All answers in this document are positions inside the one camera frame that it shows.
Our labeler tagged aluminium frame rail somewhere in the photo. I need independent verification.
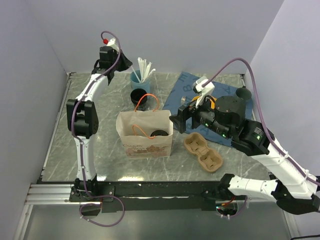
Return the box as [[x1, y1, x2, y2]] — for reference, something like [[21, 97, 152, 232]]
[[24, 183, 73, 205]]

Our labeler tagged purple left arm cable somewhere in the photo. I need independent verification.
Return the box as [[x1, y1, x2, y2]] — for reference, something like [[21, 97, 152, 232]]
[[70, 30, 126, 228]]

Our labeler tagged wrapped white straws bundle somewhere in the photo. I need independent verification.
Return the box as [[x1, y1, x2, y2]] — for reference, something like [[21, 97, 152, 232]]
[[130, 57, 156, 82]]

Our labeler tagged brown cardboard cup carrier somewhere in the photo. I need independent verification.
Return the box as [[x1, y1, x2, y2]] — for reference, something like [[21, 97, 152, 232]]
[[183, 132, 223, 173]]

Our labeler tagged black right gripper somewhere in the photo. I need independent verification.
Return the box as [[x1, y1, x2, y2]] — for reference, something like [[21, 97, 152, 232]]
[[168, 91, 232, 139]]

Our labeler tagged brown paper takeout bag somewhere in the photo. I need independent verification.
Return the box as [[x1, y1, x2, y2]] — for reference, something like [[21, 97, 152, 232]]
[[115, 106, 174, 159]]

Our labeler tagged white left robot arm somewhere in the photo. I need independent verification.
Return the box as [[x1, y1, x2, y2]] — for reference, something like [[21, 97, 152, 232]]
[[66, 46, 133, 201]]

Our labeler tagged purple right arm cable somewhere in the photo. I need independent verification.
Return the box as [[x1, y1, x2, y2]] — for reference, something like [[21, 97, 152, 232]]
[[203, 57, 320, 220]]

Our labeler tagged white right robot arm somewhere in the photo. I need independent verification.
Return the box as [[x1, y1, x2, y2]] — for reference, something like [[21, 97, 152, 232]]
[[169, 96, 320, 215]]

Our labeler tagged blue alphabet placemat cloth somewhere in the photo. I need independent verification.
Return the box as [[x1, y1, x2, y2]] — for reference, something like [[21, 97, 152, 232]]
[[163, 71, 244, 147]]

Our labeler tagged silver fork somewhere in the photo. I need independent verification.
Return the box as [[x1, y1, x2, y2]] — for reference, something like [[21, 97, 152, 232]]
[[180, 96, 186, 105]]

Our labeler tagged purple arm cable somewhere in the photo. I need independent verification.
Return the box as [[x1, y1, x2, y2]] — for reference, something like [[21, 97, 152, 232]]
[[203, 57, 320, 220], [70, 30, 126, 228]]

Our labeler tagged dark green mug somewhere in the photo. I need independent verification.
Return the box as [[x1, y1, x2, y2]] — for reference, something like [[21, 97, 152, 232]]
[[234, 86, 252, 101]]

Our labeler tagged orange dotted plate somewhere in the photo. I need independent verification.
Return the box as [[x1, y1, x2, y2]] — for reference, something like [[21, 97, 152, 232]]
[[204, 95, 217, 109]]

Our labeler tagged blue straw holder cup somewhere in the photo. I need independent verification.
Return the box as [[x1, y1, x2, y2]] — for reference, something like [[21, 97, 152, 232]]
[[130, 70, 151, 94]]

